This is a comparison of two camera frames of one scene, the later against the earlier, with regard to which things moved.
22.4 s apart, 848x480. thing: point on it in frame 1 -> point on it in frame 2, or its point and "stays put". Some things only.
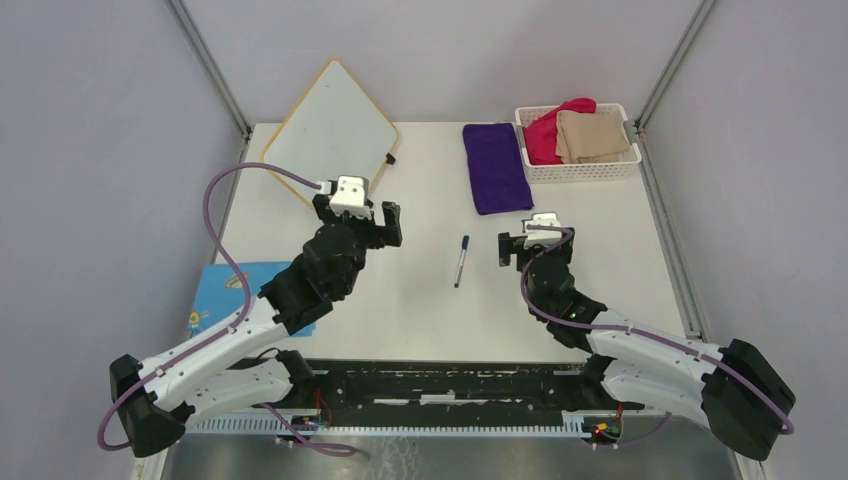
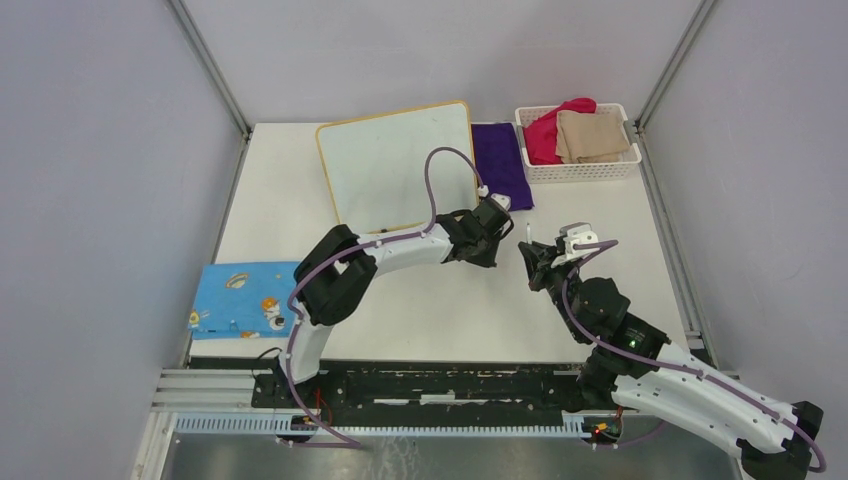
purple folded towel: x=500 y=180 stays put
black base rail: x=457 y=387 stays put
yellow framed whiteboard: x=333 y=130 -> x=377 y=167
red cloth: x=541 y=134 stays put
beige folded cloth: x=590 y=137 stays put
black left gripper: x=389 y=234 -> x=488 y=259
